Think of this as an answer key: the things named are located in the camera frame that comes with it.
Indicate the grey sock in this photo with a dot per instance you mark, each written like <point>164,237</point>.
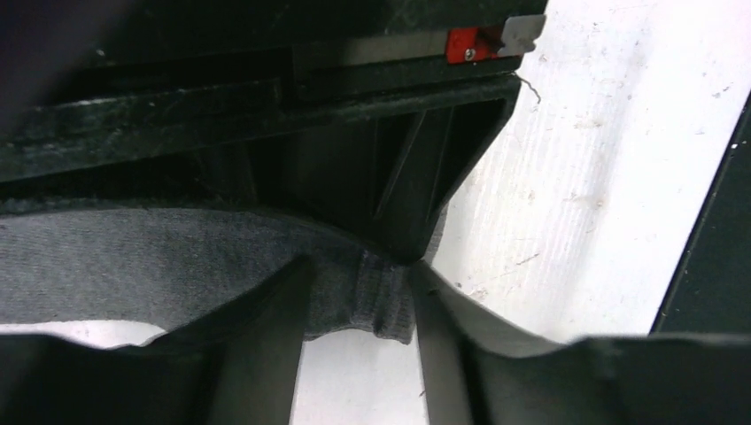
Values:
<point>167,267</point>

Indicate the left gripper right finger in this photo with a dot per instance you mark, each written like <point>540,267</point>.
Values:
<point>478,368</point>

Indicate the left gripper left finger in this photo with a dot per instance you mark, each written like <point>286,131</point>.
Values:
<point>236,365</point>

